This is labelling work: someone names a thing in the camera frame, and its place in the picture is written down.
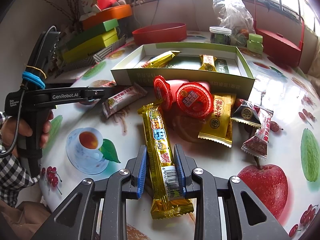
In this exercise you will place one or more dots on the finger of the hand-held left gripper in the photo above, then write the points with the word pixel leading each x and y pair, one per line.
pixel 105 90
pixel 93 98

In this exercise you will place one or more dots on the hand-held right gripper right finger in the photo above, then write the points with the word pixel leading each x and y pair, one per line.
pixel 178 170

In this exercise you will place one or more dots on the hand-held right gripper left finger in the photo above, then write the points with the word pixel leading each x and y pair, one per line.
pixel 141 170

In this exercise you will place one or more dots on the red white candy packet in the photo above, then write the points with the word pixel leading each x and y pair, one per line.
pixel 122 100

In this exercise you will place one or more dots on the long gold snack bar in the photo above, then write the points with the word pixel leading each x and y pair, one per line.
pixel 157 140

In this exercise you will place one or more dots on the red jelly cup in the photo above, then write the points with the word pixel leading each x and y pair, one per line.
pixel 161 90
pixel 193 100

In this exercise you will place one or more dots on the black triangular snack packet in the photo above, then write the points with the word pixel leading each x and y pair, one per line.
pixel 243 115

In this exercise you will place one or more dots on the white box with green rim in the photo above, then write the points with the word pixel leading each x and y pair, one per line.
pixel 190 78

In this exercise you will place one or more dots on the person's left forearm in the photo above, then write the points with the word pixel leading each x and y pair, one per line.
pixel 15 177

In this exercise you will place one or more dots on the person's left hand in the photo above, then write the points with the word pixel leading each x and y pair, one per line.
pixel 10 132

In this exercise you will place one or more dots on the yellow-green box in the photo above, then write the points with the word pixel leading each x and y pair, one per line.
pixel 87 47

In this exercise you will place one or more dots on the gold foil snack bar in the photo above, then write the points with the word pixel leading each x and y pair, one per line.
pixel 160 59

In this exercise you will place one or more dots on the orange box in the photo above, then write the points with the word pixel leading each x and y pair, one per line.
pixel 107 16

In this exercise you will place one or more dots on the red round box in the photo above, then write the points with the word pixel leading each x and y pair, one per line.
pixel 160 36

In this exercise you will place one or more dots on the dark red snack packet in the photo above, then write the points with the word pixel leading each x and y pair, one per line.
pixel 243 102

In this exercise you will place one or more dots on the dried branches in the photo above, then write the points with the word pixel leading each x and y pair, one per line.
pixel 71 0

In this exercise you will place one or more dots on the white red-patterned candy packet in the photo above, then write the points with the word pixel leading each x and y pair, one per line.
pixel 265 127

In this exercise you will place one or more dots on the small yellow snack packet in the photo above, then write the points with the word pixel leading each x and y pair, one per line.
pixel 208 63

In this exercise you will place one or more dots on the person's brown trousers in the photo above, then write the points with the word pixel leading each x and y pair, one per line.
pixel 27 217

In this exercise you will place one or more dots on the clear jar with dark contents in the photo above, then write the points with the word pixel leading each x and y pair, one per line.
pixel 220 37

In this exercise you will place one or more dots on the small green jar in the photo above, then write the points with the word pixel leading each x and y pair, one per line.
pixel 255 43

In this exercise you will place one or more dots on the small orange object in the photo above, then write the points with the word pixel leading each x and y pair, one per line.
pixel 242 31

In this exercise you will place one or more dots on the clear plastic bag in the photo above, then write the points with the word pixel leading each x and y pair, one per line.
pixel 232 7

